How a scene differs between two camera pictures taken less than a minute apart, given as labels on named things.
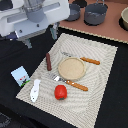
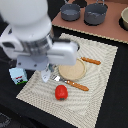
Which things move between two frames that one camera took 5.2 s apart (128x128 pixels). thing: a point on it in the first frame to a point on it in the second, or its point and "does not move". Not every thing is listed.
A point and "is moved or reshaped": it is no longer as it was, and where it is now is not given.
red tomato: (60, 92) does not move
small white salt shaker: (34, 91) to (45, 75)
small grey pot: (74, 10) does not move
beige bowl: (124, 19) does not move
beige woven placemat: (72, 82) does not move
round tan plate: (71, 68) does not move
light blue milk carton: (21, 75) is moved or reshaped
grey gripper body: (27, 29) to (31, 62)
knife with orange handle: (83, 58) does not move
